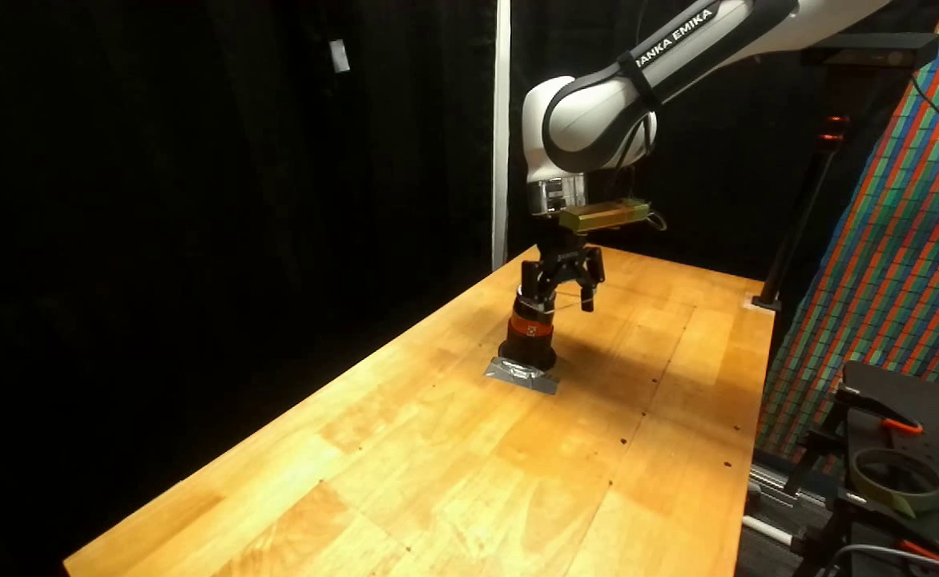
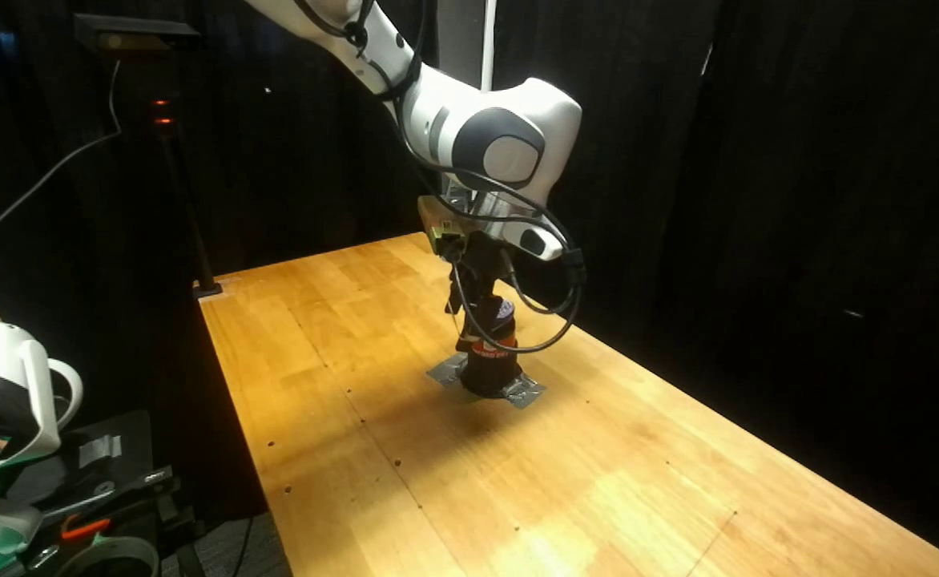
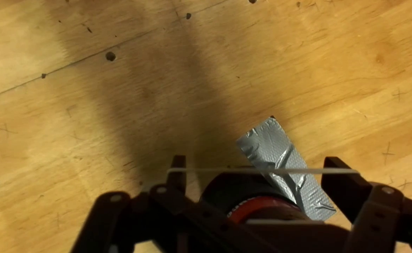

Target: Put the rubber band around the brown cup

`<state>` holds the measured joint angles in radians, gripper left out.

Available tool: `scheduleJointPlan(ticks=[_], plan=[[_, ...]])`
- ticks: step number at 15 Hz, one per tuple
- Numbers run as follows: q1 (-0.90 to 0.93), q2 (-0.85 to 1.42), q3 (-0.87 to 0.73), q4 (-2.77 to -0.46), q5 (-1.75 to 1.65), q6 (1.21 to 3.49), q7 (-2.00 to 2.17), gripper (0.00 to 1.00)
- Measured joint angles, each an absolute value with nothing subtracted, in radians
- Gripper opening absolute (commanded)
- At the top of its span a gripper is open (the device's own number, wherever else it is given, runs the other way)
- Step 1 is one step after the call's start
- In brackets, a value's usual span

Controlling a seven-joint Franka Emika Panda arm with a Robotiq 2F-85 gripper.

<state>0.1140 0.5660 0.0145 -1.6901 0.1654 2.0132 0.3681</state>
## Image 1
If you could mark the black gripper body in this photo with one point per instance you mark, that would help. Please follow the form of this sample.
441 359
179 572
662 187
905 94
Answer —
565 255

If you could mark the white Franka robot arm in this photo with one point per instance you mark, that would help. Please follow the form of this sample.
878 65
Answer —
606 106

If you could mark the small orange black object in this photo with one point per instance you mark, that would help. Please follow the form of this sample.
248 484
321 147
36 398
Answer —
529 341

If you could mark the silver flat plate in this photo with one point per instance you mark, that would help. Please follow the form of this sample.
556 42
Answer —
521 377

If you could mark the white vertical pole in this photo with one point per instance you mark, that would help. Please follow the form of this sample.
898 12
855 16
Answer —
499 130

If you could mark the black tripod stand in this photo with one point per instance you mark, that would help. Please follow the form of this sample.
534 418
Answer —
822 161

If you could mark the small white tag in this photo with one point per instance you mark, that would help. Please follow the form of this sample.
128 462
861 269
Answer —
339 55

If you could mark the colourful striped woven panel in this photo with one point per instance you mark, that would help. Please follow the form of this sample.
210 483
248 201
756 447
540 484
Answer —
905 257

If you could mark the black perforated breadboard plate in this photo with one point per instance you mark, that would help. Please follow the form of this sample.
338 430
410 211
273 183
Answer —
916 405

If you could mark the yellowish wrist camera box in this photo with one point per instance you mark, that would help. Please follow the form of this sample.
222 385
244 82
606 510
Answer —
613 217

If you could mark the silver aluminium frame rail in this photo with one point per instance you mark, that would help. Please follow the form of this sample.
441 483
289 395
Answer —
793 500

